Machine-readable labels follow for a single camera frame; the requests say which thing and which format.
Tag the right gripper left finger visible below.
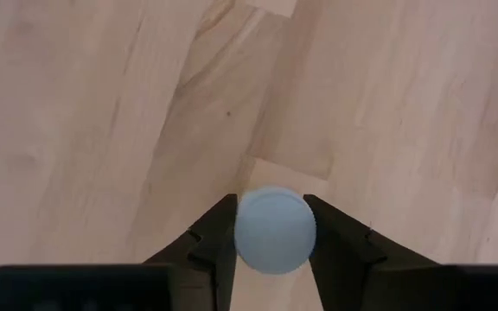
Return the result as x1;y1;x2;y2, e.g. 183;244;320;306
143;193;238;311

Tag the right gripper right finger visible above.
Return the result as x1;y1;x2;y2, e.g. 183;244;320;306
303;193;449;311

